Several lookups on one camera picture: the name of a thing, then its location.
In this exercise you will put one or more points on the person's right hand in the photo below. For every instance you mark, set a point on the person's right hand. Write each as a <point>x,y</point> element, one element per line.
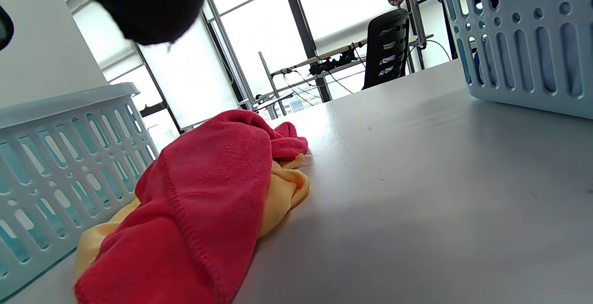
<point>143,3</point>

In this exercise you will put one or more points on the pink towel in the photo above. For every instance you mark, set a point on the pink towel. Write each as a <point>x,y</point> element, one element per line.
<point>199,202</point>

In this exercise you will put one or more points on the orange towel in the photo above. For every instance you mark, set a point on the orange towel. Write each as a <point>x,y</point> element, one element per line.
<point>287,188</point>

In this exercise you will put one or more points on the white desk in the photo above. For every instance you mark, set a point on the white desk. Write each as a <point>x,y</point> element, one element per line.
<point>343,51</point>

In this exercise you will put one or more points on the black office chair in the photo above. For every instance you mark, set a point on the black office chair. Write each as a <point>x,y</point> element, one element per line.
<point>387,49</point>

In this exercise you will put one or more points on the grey metal station frame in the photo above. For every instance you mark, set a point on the grey metal station frame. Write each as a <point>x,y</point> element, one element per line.
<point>412,26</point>

